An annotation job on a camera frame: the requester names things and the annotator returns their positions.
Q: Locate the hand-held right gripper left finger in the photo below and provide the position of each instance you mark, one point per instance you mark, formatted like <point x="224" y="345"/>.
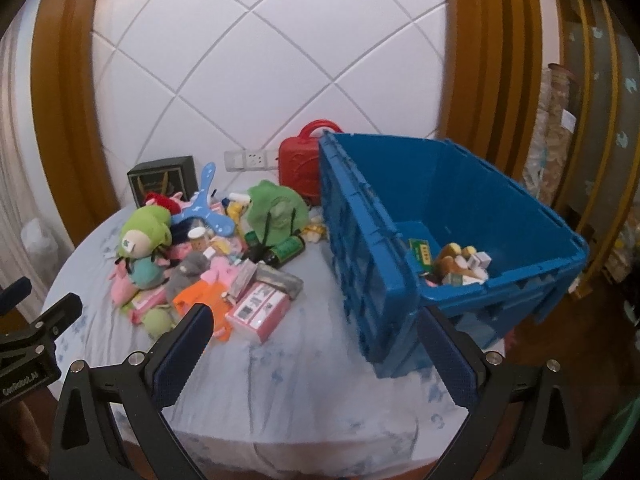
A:
<point x="182" y="355"/>

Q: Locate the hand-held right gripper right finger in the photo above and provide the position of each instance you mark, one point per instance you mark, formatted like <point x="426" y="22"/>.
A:
<point x="450" y="365"/>

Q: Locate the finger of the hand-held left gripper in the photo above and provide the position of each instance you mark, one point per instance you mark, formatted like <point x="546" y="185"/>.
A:
<point x="17" y="289"/>
<point x="57" y="316"/>

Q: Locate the blue plastic crate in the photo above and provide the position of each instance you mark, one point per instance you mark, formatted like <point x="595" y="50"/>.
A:
<point x="450" y="185"/>

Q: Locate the cloth-covered round desktop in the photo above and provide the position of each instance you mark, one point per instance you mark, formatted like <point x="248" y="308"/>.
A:
<point x="300" y="375"/>

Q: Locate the light green plush ball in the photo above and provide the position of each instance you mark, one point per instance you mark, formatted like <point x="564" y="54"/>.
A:
<point x="157" y="321"/>

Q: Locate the white plastic bag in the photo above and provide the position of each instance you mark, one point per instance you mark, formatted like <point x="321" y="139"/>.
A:
<point x="37" y="240"/>

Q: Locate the orange plastic toy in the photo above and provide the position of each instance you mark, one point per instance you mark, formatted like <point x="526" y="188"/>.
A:
<point x="200" y="292"/>

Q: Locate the pink plush toy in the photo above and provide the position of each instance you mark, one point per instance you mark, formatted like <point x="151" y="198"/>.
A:
<point x="122" y="290"/>

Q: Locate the grey plush toy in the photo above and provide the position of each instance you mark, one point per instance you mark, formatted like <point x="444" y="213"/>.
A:
<point x="185" y="272"/>

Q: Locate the pink white box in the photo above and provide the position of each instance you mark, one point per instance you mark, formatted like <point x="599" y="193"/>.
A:
<point x="257" y="310"/>

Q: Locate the pink cloth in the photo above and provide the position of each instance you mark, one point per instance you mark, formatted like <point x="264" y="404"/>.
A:
<point x="222" y="272"/>

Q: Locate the brown plush toy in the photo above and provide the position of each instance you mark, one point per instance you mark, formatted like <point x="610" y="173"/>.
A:
<point x="452" y="257"/>

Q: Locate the small white box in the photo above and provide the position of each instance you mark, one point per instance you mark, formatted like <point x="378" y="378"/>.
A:
<point x="481" y="260"/>

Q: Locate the green flat box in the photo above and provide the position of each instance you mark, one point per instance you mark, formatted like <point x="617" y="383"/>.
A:
<point x="420" y="252"/>

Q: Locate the small white-lidded jar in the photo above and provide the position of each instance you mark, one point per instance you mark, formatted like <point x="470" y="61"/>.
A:
<point x="197" y="237"/>

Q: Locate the green hooded plush doll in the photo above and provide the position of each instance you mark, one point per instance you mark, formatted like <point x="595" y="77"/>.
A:
<point x="145" y="225"/>

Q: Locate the white curtain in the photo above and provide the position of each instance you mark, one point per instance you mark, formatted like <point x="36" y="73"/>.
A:
<point x="15" y="160"/>

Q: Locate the dark green bottle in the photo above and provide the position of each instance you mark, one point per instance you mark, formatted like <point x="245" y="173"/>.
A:
<point x="285" y="250"/>

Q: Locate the red plush toy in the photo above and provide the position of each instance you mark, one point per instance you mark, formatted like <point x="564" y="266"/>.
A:
<point x="162" y="201"/>

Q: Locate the blue boomerang toy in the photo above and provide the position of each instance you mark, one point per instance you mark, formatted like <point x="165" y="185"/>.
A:
<point x="202" y="200"/>

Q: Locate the black gift box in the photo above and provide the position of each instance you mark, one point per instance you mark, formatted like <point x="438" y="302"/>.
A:
<point x="160" y="180"/>

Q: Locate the yellow white small toy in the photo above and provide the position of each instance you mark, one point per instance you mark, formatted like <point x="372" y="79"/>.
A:
<point x="315" y="231"/>

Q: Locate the red hard case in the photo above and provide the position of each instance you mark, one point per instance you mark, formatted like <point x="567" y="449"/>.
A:
<point x="297" y="170"/>

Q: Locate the floral fabric roll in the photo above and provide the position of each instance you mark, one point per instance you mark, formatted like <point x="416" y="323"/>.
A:
<point x="550" y="135"/>

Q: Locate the wooden shelf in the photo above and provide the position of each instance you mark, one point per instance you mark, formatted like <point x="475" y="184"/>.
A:
<point x="600" y="110"/>

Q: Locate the brown wooden wall frame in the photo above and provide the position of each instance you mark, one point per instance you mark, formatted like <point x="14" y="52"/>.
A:
<point x="65" y="110"/>
<point x="490" y="60"/>

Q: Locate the white wall socket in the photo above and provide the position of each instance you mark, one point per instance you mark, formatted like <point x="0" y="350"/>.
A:
<point x="250" y="159"/>

